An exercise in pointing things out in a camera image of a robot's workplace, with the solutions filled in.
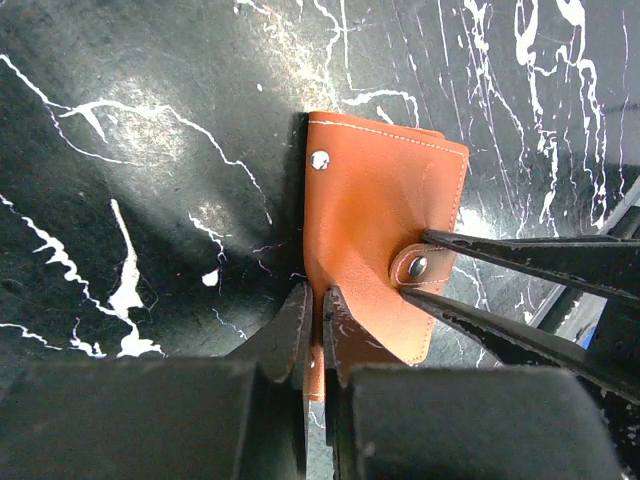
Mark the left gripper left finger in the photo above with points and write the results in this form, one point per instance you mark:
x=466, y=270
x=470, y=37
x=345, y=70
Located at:
x=281, y=347

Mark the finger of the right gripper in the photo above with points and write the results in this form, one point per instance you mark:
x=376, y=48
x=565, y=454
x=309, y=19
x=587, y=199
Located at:
x=515, y=343
x=601, y=265

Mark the brown leather card holder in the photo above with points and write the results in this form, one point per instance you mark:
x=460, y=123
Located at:
x=371, y=190

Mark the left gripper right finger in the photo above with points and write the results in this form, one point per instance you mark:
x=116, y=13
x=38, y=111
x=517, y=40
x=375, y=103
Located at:
x=347, y=345

